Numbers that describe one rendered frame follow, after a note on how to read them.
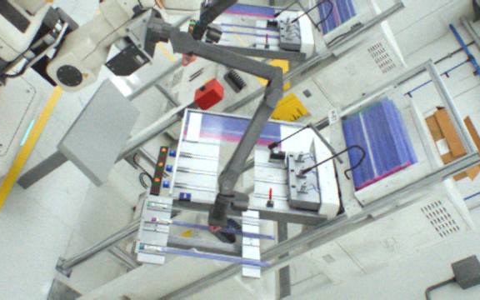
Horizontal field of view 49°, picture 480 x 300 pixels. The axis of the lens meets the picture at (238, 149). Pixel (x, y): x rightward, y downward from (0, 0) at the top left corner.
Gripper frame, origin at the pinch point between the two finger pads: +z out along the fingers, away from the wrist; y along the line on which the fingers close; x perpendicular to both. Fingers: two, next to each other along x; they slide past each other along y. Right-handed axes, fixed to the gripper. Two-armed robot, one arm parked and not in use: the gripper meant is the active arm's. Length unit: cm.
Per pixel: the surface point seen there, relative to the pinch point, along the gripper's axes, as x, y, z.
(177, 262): 11.6, -7.2, 16.6
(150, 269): 21.7, -6.8, 25.6
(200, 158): 7, 50, 12
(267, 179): -25.7, 40.1, 8.0
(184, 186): 12.9, 29.4, 10.7
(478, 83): -224, 232, 48
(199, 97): 9, 118, 29
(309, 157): -45, 53, 1
